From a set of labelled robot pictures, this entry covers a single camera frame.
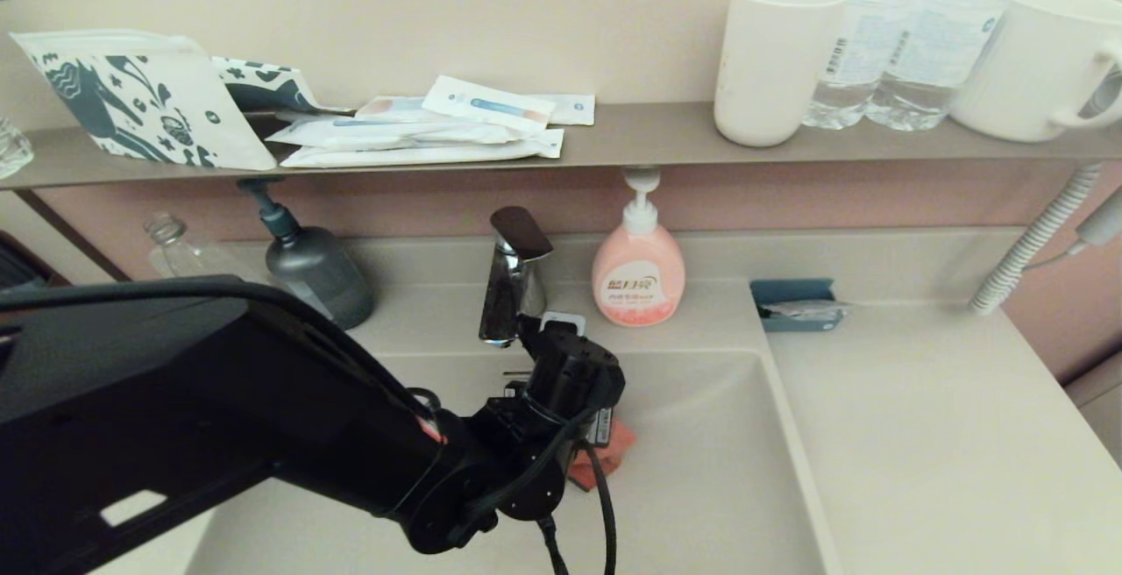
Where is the dark grey pump bottle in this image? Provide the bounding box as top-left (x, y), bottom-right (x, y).
top-left (235, 176), bottom-right (376, 330)

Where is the silver sachet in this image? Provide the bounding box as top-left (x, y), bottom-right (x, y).
top-left (759, 299), bottom-right (856, 323)

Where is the white sachet blue logo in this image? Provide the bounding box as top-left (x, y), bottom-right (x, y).
top-left (524, 93), bottom-right (596, 126)

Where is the orange towel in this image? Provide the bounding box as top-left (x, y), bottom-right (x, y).
top-left (568, 417), bottom-right (638, 490)

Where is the pink soap pump bottle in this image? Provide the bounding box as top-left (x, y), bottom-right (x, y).
top-left (592, 167), bottom-right (686, 328)

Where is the wrapped toothbrush packet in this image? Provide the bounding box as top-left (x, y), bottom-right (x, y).
top-left (266, 115), bottom-right (525, 151)

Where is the black bin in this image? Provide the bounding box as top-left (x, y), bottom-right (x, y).
top-left (0, 233), bottom-right (71, 288)

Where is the clear water bottle white label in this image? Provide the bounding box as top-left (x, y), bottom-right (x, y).
top-left (802, 0), bottom-right (926, 131)
top-left (866, 0), bottom-right (1040, 132)

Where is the white sachet pink print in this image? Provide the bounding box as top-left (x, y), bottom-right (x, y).
top-left (355, 96), bottom-right (455, 120)

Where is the empty clear plastic bottle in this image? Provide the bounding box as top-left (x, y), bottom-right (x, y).
top-left (143, 211), bottom-right (264, 282)

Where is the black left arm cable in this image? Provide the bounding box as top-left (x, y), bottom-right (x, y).
top-left (0, 275), bottom-right (619, 575)

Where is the beige sink basin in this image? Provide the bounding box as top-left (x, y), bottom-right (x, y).
top-left (184, 349), bottom-right (842, 575)

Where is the grey wall shelf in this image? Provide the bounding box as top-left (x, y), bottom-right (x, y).
top-left (0, 102), bottom-right (1122, 190)

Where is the white sachet blue orange stripe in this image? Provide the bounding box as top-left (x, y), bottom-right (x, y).
top-left (423, 75), bottom-right (557, 135)

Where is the chrome sink faucet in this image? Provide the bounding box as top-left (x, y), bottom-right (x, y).
top-left (478, 205), bottom-right (555, 348)

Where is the grey hair dryer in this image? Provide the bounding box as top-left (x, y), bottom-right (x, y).
top-left (1021, 188), bottom-right (1122, 273)

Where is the large white blue patterned pouch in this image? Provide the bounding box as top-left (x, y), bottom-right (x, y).
top-left (9, 29), bottom-right (278, 170)

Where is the white coiled cord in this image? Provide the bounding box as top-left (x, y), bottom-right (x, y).
top-left (968, 163), bottom-right (1104, 316)

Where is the white tumbler cup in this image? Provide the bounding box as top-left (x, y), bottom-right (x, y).
top-left (714, 0), bottom-right (849, 148)

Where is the long white plastic packet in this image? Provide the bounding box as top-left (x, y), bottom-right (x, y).
top-left (280, 128), bottom-right (565, 168)

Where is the white mug with handle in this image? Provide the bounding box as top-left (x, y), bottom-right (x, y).
top-left (949, 0), bottom-right (1122, 143)

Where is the small white blue patterned pouch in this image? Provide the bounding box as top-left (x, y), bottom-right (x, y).
top-left (212, 56), bottom-right (352, 114)

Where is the blue soap holder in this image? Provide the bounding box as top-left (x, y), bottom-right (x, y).
top-left (750, 279), bottom-right (847, 333)

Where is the clear drinking glass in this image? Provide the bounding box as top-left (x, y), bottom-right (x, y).
top-left (0, 115), bottom-right (34, 179)

